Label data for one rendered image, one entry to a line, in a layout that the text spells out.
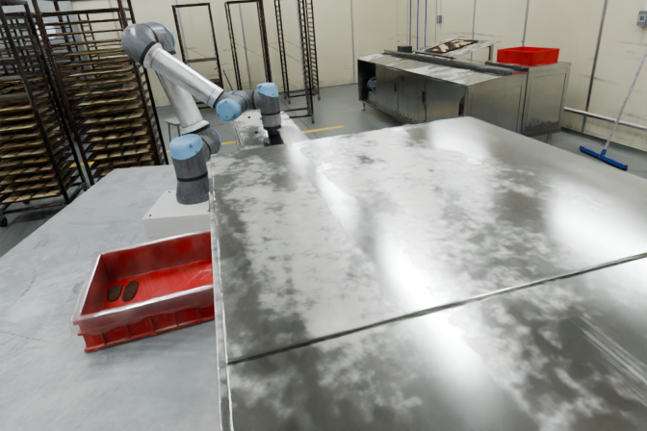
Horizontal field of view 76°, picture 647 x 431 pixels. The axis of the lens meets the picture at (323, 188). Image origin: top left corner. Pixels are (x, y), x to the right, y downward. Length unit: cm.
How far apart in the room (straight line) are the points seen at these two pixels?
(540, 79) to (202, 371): 428
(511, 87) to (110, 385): 397
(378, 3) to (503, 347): 901
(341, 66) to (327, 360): 877
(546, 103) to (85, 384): 454
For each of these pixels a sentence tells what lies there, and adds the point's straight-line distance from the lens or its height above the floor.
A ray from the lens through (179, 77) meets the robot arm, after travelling 151.
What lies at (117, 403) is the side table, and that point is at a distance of 103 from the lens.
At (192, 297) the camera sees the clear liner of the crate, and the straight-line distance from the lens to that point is 108.
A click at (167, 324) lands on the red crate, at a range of 114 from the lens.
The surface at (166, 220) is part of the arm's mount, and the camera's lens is 156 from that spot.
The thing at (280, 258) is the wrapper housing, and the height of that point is 130.
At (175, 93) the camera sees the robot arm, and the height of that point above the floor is 128.
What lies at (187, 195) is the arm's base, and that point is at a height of 93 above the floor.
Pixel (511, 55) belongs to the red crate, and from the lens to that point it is 495.
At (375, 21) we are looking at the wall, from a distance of 921.
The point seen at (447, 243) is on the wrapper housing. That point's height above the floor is 130.
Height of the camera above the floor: 152
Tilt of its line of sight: 23 degrees down
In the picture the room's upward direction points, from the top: 5 degrees counter-clockwise
